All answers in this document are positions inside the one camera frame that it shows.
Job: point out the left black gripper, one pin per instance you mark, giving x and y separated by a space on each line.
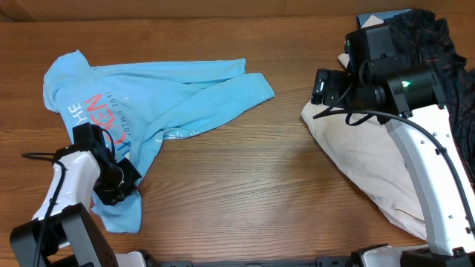
111 198

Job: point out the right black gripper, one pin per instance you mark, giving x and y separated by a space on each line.
328 90

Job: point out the light blue printed t-shirt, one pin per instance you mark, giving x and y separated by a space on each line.
141 105

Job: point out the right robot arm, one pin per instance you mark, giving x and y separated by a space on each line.
410 102

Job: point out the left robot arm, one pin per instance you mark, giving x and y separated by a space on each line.
62 232

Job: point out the beige garment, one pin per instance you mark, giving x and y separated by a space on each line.
370 159

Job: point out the dark blue folded cloth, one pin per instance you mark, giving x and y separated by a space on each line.
370 19

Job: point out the dark patterned garment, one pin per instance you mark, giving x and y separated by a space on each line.
426 40

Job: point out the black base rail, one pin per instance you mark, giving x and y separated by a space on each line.
334 261

